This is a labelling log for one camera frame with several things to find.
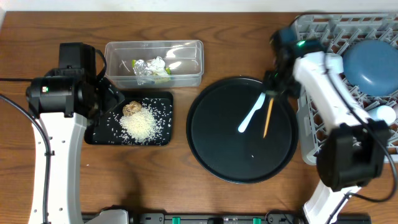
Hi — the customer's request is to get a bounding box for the wooden chopstick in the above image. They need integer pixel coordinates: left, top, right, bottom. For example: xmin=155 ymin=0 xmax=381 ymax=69
xmin=263 ymin=98 xmax=274 ymax=138

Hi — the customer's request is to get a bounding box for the brown mushroom food scrap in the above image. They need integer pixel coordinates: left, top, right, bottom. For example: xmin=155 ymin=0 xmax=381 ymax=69
xmin=123 ymin=101 xmax=142 ymax=116

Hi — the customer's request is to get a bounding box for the light blue plastic knife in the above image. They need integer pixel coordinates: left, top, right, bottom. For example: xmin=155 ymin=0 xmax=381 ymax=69
xmin=238 ymin=93 xmax=266 ymax=133

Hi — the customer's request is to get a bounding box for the white rice pile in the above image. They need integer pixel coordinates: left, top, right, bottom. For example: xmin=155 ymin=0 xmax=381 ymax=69
xmin=93 ymin=98 xmax=172 ymax=146

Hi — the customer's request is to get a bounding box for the yellow snack wrapper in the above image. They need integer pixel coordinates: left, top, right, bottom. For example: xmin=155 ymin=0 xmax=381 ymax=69
xmin=132 ymin=59 xmax=171 ymax=85

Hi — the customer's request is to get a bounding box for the light blue bowl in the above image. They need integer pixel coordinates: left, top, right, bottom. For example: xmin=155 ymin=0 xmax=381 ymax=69
xmin=326 ymin=53 xmax=344 ymax=74

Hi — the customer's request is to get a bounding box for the white tissue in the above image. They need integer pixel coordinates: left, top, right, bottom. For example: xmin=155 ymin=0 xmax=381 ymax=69
xmin=146 ymin=57 xmax=168 ymax=76

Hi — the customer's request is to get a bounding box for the blue plate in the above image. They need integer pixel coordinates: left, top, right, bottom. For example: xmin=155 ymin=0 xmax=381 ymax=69
xmin=343 ymin=40 xmax=397 ymax=96

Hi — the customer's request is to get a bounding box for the light blue cup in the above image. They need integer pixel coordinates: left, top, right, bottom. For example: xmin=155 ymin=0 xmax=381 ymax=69
xmin=368 ymin=105 xmax=396 ymax=126

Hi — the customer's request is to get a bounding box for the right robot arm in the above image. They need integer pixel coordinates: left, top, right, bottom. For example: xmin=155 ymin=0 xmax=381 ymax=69
xmin=264 ymin=37 xmax=395 ymax=223

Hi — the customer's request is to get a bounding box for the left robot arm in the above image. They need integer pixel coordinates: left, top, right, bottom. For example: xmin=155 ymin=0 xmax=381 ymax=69
xmin=26 ymin=75 xmax=124 ymax=223

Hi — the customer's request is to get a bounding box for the grey dishwasher rack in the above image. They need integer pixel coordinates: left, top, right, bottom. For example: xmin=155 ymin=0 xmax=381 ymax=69
xmin=290 ymin=13 xmax=397 ymax=166

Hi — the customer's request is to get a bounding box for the clear plastic bin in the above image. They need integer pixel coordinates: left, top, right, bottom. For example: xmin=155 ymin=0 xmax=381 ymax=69
xmin=104 ymin=40 xmax=205 ymax=89

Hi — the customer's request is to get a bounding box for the black rectangular tray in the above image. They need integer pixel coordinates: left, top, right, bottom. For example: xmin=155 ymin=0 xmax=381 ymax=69
xmin=84 ymin=90 xmax=174 ymax=146

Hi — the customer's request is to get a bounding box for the black round tray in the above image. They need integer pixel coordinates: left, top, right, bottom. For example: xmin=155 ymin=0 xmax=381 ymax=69
xmin=186 ymin=77 xmax=299 ymax=184

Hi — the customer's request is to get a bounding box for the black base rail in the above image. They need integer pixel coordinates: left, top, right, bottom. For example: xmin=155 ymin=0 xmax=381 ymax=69
xmin=82 ymin=212 xmax=373 ymax=224

